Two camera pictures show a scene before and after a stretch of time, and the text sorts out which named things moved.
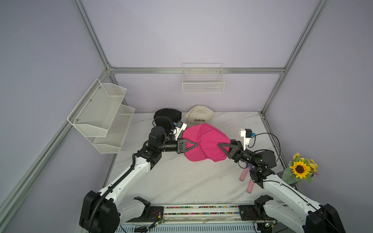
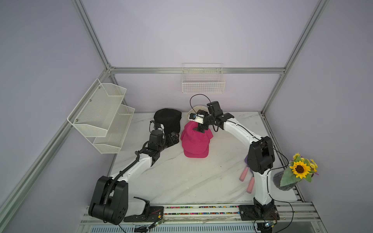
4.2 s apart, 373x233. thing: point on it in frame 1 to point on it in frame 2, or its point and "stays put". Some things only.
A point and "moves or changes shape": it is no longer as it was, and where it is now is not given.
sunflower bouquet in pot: x=299 y=168 stays put
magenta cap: x=208 y=138 moves or changes shape
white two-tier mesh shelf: x=100 y=115 stays put
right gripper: x=235 y=152 to x=201 y=126
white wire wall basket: x=203 y=78 stays put
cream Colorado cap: x=198 y=114 stays put
